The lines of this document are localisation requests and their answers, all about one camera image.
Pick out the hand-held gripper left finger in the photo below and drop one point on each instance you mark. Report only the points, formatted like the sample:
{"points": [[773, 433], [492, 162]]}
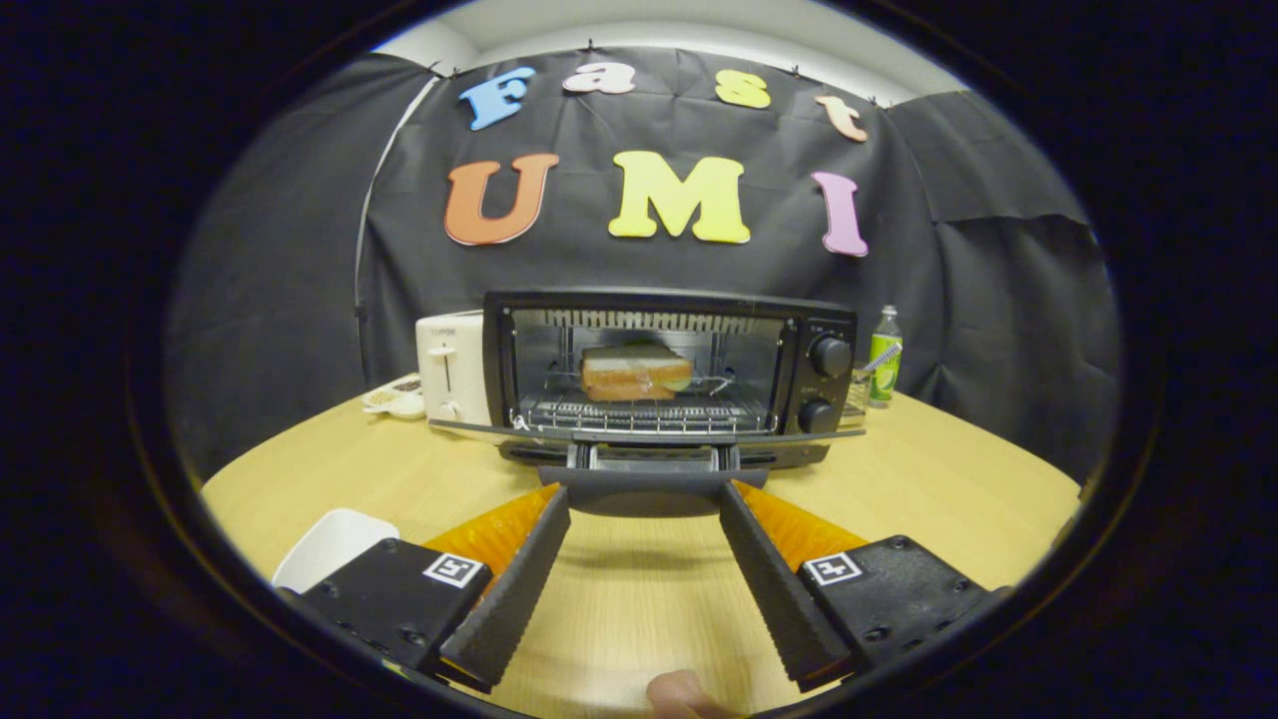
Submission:
{"points": [[514, 599]]}

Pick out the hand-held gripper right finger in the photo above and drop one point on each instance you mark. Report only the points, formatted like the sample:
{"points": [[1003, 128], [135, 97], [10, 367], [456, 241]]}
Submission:
{"points": [[784, 599]]}

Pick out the black toaster oven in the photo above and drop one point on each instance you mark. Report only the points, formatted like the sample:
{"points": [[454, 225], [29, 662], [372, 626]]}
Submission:
{"points": [[829, 389]]}

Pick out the toasted sandwich with lettuce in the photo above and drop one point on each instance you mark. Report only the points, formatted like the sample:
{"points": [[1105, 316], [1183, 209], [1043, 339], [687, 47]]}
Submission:
{"points": [[634, 374]]}

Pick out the white pop-up toaster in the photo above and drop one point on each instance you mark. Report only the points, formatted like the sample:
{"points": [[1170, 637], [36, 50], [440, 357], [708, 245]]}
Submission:
{"points": [[467, 379]]}

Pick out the white plate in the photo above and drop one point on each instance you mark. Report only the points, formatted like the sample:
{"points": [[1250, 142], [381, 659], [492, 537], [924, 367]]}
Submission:
{"points": [[334, 549]]}

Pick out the clear glass jar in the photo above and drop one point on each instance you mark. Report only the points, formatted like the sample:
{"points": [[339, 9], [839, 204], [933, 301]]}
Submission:
{"points": [[856, 394]]}

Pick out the small white dish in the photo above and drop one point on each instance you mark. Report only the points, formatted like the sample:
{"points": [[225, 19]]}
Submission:
{"points": [[394, 399]]}

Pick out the green label plastic bottle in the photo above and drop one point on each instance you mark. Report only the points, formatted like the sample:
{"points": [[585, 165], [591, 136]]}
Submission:
{"points": [[884, 364]]}

